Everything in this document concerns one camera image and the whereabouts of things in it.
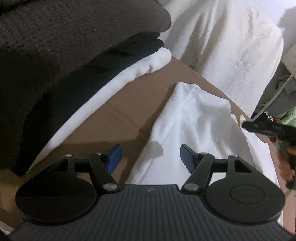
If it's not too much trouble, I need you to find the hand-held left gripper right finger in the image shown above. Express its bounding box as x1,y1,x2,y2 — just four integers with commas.
180,144,253,194

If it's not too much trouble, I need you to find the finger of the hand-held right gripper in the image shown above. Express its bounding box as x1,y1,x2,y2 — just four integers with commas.
241,120,296,142

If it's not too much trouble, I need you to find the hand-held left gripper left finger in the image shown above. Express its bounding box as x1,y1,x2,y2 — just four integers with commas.
47,144,123,193

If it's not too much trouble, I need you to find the cream waffle shirt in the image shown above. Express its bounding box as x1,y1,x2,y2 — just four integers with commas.
126,82,285,227

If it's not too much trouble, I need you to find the person's right hand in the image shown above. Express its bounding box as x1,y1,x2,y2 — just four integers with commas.
278,152,296,184

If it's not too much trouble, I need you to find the light green garment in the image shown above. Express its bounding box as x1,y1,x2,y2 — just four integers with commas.
266,109,296,127

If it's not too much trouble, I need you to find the grey knit cloth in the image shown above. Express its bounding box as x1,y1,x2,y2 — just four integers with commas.
255,61,296,116

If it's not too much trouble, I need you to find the cream cloth bundle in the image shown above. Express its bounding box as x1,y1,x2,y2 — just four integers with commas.
281,44,296,73

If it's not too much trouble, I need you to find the black folded garment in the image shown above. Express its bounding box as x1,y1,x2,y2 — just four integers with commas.
10,32,165,177

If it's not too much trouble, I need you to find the cream draped cloth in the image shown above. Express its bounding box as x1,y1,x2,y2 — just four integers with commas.
159,0,284,116

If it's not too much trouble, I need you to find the dark brown folded sweater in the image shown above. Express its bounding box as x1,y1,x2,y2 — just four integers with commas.
0,0,172,130

